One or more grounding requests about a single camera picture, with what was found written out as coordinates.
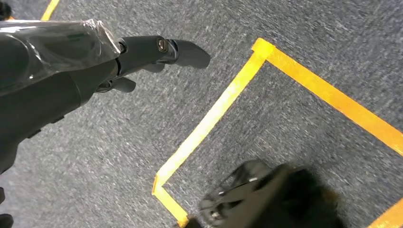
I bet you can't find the yellow floor tape rectangle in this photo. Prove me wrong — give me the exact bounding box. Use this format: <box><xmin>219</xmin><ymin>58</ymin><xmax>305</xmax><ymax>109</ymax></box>
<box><xmin>152</xmin><ymin>38</ymin><xmax>403</xmax><ymax>228</ymax></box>

